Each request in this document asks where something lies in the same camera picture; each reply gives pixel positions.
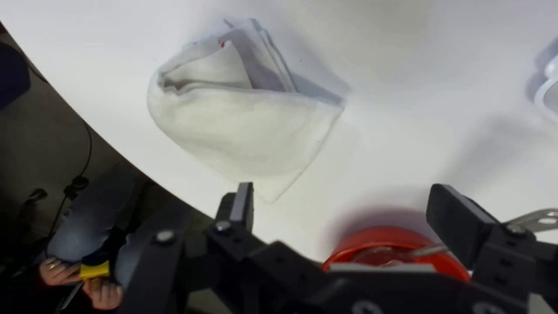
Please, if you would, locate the operator right hand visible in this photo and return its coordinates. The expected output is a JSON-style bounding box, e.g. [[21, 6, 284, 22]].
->
[[38, 258, 82, 286]]

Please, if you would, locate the yellow handheld object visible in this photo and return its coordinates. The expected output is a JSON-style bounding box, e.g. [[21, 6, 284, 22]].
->
[[77, 259, 111, 282]]

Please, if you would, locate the seated person in jeans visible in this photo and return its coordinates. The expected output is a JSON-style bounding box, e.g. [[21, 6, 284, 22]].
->
[[43, 170, 145, 266]]

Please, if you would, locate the white towel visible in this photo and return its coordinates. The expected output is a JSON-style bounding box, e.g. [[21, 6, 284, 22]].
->
[[145, 17, 349, 204]]

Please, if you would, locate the red plastic bowl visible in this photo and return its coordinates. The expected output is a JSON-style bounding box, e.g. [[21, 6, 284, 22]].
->
[[321, 224, 471, 284]]

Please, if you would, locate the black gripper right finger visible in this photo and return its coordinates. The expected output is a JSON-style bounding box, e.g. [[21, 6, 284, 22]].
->
[[425, 183, 558, 300]]

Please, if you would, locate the operator left hand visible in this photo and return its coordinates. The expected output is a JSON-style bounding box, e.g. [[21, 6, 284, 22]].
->
[[82, 279, 125, 310]]

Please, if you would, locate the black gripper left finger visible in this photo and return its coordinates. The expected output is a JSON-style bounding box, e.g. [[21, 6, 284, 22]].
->
[[118, 181, 324, 314]]

